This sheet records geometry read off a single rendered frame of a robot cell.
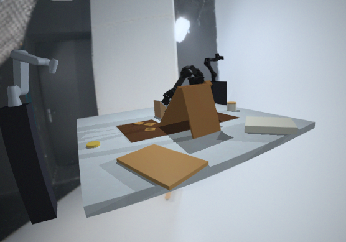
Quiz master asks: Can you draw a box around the yellow round disc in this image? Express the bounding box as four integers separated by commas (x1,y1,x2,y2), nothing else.
86,141,100,148

